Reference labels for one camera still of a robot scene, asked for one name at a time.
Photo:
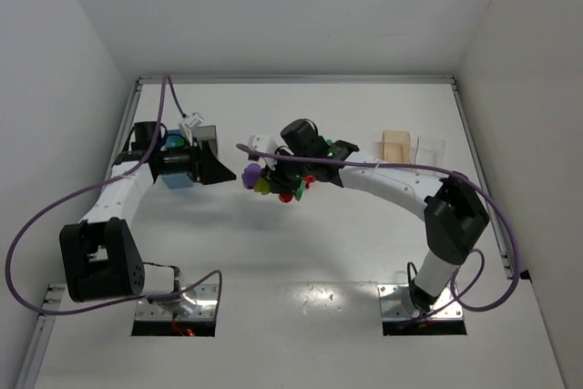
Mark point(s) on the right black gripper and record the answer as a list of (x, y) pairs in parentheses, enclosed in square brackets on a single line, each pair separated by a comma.
[(282, 175)]

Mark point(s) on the lime green lego bricks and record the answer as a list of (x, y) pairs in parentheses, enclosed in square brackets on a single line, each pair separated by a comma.
[(262, 186)]

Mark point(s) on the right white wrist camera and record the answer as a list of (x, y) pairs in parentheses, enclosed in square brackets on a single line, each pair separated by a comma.
[(265, 144)]

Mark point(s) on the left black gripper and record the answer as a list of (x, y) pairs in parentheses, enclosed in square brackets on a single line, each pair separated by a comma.
[(199, 164)]

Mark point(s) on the dark smoky plastic bin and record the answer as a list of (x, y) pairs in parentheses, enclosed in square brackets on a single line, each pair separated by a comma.
[(208, 133)]

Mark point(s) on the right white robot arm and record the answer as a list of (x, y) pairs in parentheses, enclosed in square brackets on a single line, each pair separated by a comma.
[(453, 215)]

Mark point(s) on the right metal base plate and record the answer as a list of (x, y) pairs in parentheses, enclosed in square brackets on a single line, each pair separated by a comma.
[(397, 305)]

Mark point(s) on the purple rounded lego brick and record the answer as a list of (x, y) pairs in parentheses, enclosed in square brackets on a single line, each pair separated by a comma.
[(251, 175)]

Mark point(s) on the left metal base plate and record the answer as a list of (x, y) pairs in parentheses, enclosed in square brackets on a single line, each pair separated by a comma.
[(197, 305)]

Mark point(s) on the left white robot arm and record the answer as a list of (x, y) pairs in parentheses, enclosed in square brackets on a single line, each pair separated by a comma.
[(99, 254)]

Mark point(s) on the clear plastic bin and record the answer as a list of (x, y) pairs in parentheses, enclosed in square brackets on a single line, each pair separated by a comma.
[(429, 151)]

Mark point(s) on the metal base plate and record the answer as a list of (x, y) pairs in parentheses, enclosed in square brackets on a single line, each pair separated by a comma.
[(397, 305), (197, 305)]

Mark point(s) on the wooden tan bin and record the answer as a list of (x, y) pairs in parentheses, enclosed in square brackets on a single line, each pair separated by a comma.
[(395, 146)]

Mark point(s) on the red arch lego brick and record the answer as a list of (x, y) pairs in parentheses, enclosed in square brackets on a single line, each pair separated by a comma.
[(309, 180)]

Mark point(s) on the red rounded lego brick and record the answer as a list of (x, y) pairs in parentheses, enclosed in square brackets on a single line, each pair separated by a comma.
[(286, 197)]

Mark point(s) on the small green lego wedge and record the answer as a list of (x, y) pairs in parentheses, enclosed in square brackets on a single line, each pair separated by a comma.
[(300, 191)]

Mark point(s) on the aluminium frame rail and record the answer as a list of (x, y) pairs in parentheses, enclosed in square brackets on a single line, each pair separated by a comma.
[(300, 305)]

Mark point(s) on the blue plastic bin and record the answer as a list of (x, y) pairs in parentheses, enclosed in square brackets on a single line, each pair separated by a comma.
[(174, 161)]

